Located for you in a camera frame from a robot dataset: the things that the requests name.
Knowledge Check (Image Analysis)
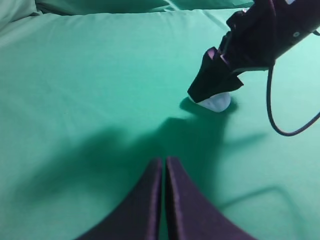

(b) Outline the green backdrop cloth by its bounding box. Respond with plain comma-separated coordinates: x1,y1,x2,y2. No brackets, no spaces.
0,0,253,29

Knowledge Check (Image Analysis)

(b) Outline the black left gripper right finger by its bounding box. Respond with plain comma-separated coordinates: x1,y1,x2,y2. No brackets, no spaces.
165,157,254,240

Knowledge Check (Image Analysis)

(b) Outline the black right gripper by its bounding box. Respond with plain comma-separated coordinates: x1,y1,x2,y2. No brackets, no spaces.
187,0,320,103

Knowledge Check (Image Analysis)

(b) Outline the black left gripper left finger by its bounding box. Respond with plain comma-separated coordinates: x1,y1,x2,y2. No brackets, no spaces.
78,158,163,240

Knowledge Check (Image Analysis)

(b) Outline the black cable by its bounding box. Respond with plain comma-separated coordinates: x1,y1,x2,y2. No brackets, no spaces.
266,29,320,137

